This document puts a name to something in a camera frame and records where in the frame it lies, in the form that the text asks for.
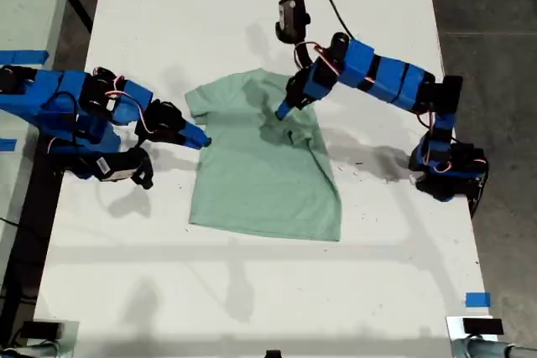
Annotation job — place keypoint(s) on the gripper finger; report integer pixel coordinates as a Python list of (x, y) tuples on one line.
[(196, 133), (288, 109), (194, 143), (280, 108)]

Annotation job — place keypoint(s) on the pale green T-shirt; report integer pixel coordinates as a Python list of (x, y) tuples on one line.
[(251, 182)]

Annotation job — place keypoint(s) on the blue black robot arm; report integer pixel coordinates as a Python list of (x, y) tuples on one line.
[(63, 85), (390, 77)]

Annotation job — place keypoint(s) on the black metal stand leg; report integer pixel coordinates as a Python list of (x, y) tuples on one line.
[(84, 10)]

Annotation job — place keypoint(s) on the long blue tape strip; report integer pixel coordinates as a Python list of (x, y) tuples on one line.
[(23, 57)]

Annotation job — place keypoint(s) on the short blue tape strip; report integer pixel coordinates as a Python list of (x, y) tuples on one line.
[(7, 145)]

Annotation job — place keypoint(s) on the pale side table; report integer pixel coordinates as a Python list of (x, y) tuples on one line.
[(25, 6)]

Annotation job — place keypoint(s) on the small black box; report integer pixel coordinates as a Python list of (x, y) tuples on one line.
[(482, 327), (41, 329)]

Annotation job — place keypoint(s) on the pale teal clamp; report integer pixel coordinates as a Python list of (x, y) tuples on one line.
[(482, 349), (29, 350)]

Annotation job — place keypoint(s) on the square blue tape piece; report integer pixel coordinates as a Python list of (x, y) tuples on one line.
[(478, 300)]

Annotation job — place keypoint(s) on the shiny metal plate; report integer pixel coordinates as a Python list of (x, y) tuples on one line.
[(454, 328)]

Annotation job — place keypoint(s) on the black camera stalk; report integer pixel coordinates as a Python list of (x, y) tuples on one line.
[(144, 169), (303, 56)]

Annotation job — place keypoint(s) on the black camera box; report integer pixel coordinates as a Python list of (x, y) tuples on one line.
[(117, 167), (290, 12)]

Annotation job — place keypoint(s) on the small black mount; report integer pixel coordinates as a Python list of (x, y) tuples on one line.
[(272, 354)]

